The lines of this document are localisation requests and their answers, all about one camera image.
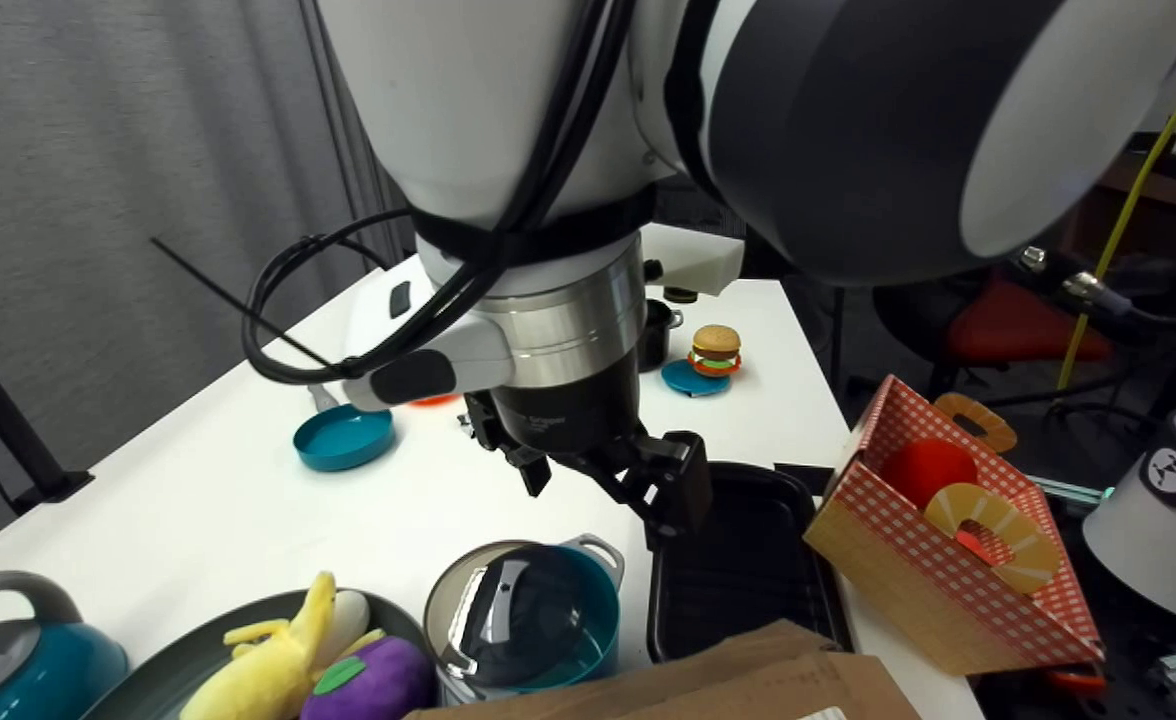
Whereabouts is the teal toy kettle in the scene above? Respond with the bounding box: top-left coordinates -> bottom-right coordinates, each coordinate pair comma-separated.
0,570 -> 127,720

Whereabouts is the blue pot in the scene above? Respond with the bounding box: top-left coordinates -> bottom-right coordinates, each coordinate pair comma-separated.
421,533 -> 628,708

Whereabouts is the purple plush eggplant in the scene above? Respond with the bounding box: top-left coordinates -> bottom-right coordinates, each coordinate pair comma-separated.
300,634 -> 434,720

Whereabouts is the black tray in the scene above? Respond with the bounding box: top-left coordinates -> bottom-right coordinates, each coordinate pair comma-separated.
648,460 -> 851,664

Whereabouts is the yellow plush banana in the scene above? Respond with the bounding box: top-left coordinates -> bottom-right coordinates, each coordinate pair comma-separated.
181,570 -> 368,720

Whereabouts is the toy burger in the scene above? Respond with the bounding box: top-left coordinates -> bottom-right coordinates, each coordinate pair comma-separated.
690,324 -> 739,375

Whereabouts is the toy pineapple slice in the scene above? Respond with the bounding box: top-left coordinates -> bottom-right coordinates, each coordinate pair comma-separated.
925,482 -> 1065,597

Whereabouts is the dark plate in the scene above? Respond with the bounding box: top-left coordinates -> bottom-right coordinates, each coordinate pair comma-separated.
84,587 -> 429,720

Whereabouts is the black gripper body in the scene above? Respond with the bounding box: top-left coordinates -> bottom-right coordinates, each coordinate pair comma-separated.
460,245 -> 652,499

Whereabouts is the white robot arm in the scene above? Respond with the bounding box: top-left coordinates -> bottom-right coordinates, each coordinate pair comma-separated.
322,0 -> 1176,540

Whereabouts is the small teal toy plate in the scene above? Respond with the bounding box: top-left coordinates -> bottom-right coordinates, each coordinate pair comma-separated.
659,358 -> 734,399

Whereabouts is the red checkered toy basket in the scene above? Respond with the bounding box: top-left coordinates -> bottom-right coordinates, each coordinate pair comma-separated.
804,375 -> 1104,677

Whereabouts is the orange toy plate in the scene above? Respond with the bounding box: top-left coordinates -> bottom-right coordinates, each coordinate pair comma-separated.
409,390 -> 463,409

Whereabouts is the teal toy frying pan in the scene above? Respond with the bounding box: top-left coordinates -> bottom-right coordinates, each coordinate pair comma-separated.
291,385 -> 397,471

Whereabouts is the glass pot lid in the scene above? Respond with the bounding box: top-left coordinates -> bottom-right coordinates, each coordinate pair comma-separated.
421,534 -> 619,699

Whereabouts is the brown cardboard box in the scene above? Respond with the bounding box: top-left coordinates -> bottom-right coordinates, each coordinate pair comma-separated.
409,619 -> 922,720

